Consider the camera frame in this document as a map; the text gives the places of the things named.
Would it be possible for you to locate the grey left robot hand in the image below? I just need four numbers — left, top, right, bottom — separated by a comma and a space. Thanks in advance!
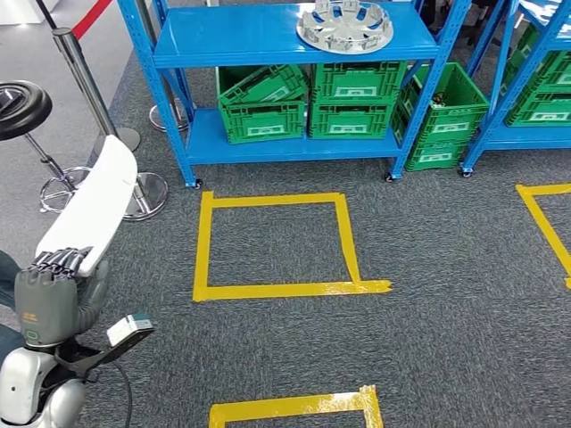
14, 246, 110, 349

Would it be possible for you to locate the white plastic car part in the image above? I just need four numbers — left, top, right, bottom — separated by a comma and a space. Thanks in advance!
34, 134, 139, 279

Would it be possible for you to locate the blue metal shelf rack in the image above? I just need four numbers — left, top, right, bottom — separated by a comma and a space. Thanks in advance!
459, 0, 571, 178
116, 0, 474, 189

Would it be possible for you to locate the chrome stanchion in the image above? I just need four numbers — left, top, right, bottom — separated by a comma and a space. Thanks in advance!
91, 125, 141, 153
52, 26, 170, 223
134, 0, 197, 134

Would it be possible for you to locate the black bar stool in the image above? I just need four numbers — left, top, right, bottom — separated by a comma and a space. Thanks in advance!
0, 79, 93, 215

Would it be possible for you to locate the red barrier belt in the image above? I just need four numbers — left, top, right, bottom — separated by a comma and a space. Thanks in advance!
71, 0, 113, 41

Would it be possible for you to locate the grey wheel hubcap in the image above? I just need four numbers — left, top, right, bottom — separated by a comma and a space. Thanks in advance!
295, 0, 394, 56

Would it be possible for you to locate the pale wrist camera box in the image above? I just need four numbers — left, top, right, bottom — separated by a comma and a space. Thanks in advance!
106, 313, 156, 349

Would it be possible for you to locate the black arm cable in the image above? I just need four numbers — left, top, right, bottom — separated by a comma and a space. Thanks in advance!
89, 360, 134, 428

